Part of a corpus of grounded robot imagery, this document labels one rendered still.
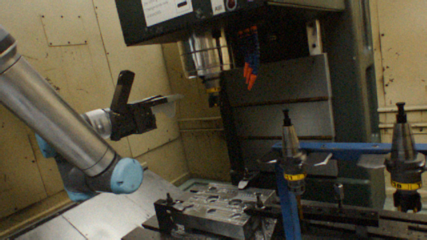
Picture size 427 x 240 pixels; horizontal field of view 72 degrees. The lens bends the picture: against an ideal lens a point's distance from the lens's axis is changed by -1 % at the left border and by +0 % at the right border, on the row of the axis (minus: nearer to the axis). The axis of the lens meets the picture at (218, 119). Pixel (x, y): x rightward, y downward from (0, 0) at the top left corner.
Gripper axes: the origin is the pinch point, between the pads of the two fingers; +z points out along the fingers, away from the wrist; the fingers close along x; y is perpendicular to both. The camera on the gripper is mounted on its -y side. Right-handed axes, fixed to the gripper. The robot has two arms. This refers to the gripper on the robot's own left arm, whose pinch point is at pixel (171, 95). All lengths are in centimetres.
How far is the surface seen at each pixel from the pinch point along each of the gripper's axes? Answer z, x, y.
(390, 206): 93, 18, 80
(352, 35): 70, 20, -5
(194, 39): 9.1, 4.6, -14.0
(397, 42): 106, 22, 3
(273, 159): 4.8, 30.4, 17.8
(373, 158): 13, 49, 18
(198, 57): 9.0, 4.7, -8.7
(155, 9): -3.1, 8.3, -22.1
